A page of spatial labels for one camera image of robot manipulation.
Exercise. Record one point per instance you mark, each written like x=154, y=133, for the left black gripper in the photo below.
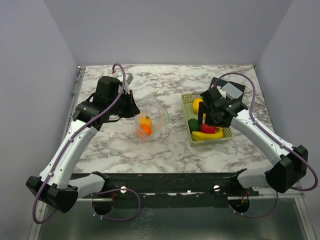
x=132, y=109

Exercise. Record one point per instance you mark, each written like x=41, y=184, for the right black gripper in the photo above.
x=203, y=109

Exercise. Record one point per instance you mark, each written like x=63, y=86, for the green toy avocado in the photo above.
x=193, y=125

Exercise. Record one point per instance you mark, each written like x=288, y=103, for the red toy apple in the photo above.
x=207, y=129

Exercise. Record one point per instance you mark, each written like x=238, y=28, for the green perforated plastic basket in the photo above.
x=188, y=113

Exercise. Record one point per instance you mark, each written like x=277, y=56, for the clear zip top bag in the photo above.
x=150, y=106

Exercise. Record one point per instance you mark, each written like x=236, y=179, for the orange toy orange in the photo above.
x=146, y=130

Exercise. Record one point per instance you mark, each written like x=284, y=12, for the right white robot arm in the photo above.
x=288, y=161

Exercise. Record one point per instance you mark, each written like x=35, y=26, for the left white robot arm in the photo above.
x=54, y=185

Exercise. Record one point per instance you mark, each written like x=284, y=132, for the yellow toy banana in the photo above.
x=200, y=136

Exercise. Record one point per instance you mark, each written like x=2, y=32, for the black square mat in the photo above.
x=220, y=83

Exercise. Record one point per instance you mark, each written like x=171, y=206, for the white grey small box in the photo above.
x=232, y=91

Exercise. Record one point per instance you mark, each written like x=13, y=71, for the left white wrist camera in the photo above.
x=128, y=80

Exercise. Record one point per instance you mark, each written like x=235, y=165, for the black metal base rail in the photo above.
x=155, y=190

